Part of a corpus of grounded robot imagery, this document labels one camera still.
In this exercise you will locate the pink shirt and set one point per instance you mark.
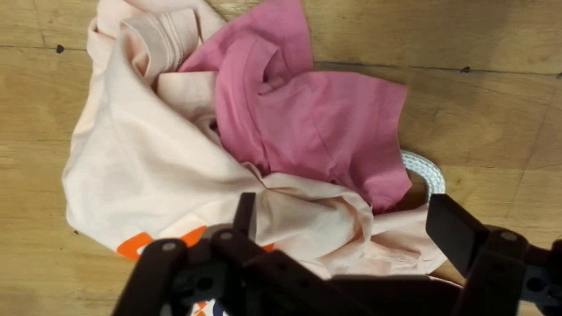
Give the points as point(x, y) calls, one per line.
point(317, 123)

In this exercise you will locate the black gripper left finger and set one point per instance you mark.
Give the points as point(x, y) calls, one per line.
point(194, 274)

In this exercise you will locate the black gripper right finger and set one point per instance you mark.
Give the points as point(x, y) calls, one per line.
point(498, 269)

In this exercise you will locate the peach shirt with orange print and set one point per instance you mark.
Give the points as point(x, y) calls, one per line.
point(152, 168)

